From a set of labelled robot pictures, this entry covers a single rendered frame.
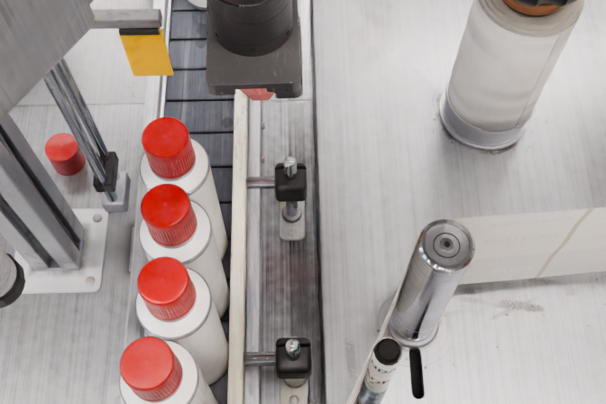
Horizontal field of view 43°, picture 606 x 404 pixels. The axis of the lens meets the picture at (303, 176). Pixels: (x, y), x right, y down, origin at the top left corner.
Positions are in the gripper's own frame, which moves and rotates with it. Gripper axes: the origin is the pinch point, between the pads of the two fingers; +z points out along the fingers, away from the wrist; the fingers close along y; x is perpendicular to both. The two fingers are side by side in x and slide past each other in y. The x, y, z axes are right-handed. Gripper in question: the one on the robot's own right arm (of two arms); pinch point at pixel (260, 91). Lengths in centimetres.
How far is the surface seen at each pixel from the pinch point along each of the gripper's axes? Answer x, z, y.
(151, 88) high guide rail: 10.0, 5.3, 4.1
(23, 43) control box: 7.3, -29.9, -16.3
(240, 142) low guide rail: 2.4, 10.0, 0.8
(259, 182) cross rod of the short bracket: 0.7, 10.4, -3.2
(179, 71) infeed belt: 9.0, 13.6, 11.4
